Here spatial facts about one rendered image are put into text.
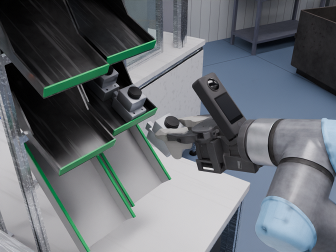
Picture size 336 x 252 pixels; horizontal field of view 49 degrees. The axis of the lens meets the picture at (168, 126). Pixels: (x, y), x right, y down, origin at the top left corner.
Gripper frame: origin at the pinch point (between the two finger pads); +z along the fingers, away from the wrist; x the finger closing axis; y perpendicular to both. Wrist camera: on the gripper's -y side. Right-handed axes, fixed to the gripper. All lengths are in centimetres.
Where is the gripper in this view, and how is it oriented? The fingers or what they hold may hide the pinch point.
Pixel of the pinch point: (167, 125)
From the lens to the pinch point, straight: 74.3
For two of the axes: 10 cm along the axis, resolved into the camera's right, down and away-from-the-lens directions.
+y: 2.7, 9.2, 3.0
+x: 6.7, -4.0, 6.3
